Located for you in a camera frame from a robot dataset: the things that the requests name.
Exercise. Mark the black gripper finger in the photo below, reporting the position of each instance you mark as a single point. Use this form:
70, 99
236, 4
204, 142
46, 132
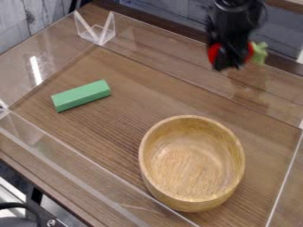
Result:
221, 57
237, 57

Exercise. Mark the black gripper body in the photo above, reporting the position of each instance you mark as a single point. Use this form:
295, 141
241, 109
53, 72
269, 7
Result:
229, 23

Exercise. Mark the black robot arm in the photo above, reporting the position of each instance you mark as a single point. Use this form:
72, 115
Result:
241, 2

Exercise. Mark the clear acrylic corner bracket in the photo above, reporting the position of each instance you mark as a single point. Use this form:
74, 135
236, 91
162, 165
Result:
96, 34

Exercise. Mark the red plush strawberry toy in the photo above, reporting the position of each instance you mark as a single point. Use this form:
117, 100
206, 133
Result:
257, 53

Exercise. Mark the wooden bowl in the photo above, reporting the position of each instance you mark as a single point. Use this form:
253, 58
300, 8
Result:
192, 162

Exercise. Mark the black metal table frame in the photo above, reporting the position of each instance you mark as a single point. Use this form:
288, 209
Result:
44, 218

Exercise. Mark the green rectangular block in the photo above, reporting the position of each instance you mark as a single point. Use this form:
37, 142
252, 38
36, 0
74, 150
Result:
80, 95

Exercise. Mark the clear acrylic tray wall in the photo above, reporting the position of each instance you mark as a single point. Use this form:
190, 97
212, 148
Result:
81, 155

